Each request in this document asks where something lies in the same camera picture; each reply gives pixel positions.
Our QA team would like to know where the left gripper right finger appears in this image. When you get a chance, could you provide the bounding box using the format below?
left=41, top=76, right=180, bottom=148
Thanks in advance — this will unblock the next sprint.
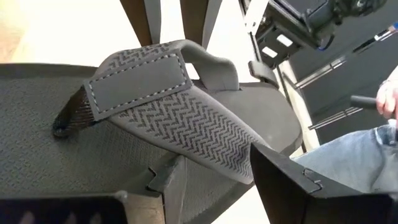
left=249, top=142, right=325, bottom=224

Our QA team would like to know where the person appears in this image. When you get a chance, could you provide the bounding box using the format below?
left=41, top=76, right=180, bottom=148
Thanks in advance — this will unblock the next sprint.
left=292, top=63, right=398, bottom=200

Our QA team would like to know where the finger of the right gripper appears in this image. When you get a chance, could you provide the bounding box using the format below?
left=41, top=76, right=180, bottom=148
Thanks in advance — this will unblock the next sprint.
left=180, top=0, right=223, bottom=50
left=119, top=0, right=162, bottom=47

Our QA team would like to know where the person's hand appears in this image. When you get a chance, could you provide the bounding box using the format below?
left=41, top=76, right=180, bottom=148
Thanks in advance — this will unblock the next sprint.
left=375, top=79, right=398, bottom=121

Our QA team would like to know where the black handle grip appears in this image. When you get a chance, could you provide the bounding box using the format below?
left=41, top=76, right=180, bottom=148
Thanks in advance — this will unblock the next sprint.
left=350, top=95, right=379, bottom=110

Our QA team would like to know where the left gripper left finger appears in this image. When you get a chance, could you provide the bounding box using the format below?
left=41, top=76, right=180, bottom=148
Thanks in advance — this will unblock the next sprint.
left=146, top=154, right=188, bottom=224

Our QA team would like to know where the black herringbone-strap flip-flop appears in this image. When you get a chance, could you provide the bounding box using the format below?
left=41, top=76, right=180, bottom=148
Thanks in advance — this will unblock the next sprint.
left=0, top=39, right=304, bottom=224

